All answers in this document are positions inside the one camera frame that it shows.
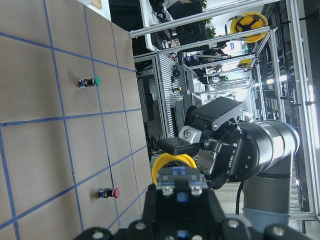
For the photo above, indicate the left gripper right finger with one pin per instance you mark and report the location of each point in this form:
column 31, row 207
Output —
column 209, row 218

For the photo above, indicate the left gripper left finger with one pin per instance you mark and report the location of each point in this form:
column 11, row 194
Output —
column 142, row 224

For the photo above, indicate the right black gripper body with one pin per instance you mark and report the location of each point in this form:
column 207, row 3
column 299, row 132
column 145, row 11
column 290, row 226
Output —
column 215, row 138

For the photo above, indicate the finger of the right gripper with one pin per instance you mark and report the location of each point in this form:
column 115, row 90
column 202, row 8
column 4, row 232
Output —
column 177, row 146

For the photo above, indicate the yellow push button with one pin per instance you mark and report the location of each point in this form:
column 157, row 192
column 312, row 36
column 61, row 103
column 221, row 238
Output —
column 177, row 176

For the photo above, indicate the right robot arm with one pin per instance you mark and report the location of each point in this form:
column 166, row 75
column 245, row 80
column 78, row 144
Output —
column 269, row 188

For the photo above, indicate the red push button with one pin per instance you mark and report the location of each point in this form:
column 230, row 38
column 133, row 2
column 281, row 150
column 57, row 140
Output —
column 108, row 193

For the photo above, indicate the green push button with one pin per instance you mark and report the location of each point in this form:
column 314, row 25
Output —
column 91, row 82

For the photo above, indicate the yellow hard hat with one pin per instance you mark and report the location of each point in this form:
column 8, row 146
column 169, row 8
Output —
column 247, row 22

